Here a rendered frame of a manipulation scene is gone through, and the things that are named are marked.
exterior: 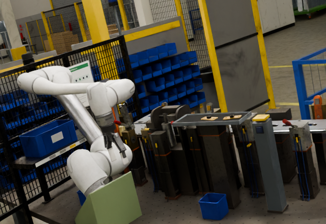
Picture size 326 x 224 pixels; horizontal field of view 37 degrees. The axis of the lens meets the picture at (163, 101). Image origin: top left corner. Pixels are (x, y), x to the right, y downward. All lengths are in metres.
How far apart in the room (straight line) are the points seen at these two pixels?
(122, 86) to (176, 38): 3.29
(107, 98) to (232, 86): 3.68
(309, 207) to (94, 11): 2.12
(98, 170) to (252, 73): 3.99
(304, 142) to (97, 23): 1.92
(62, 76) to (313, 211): 1.55
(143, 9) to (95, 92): 5.31
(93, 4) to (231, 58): 2.67
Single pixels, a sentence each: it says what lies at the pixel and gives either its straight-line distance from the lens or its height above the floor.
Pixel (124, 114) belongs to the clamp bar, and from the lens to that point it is 2.89.
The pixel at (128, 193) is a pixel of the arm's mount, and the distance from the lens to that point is 2.53.
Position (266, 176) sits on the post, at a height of 0.88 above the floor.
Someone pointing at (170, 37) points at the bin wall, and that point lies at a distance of 5.66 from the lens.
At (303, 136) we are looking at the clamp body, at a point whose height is 1.02.
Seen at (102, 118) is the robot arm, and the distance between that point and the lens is 2.40.
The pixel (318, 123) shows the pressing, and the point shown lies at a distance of 2.54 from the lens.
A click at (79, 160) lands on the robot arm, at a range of 2.55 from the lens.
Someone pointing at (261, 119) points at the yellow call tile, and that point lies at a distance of 2.20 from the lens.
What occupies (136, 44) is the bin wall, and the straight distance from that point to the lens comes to 5.34.
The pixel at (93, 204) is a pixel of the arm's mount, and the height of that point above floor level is 0.89.
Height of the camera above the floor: 1.78
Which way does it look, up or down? 12 degrees down
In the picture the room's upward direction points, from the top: 13 degrees counter-clockwise
